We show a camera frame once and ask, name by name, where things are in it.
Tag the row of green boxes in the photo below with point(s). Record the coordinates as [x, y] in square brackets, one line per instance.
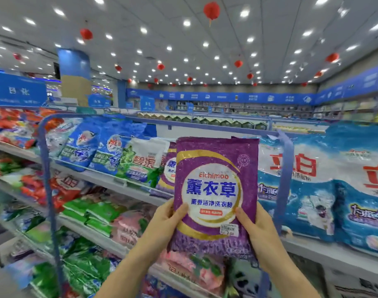
[226, 121]

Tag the person's right forearm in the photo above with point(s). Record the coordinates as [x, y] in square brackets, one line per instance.
[291, 282]

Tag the wall shelf of detergent bottles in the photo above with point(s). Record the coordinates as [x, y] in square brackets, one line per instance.
[356, 111]

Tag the blue beige column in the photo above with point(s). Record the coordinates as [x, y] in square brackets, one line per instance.
[74, 77]

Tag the person's left hand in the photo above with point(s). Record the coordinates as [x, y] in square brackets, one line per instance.
[155, 236]

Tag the small blue hanging sign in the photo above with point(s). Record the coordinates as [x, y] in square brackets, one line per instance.
[148, 103]

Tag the blue wall sign band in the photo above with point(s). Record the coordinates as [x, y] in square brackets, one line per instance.
[238, 97]

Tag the green white Ariel bag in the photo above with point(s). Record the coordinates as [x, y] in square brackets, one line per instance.
[142, 161]

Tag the orange blue small detergent packet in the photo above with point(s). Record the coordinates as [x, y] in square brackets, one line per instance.
[43, 121]

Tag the person's right hand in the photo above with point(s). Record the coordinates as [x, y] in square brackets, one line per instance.
[266, 242]

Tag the orange OMO detergent bag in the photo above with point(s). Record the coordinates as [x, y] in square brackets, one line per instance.
[4, 124]

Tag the large red paper lantern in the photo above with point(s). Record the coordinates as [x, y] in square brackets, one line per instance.
[333, 57]
[212, 10]

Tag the white ceiling spotlight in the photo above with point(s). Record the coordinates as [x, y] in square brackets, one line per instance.
[343, 11]

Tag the blue wall shelving unit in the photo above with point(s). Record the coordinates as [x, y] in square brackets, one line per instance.
[356, 83]

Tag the rows of small red lanterns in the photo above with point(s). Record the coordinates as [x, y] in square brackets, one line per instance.
[86, 34]

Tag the rows of round ceiling lights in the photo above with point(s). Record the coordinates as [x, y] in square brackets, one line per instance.
[99, 0]

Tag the large blue hanging sign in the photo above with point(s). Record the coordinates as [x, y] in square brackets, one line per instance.
[99, 101]

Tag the blue aisle sign board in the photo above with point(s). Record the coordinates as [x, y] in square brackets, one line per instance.
[16, 90]

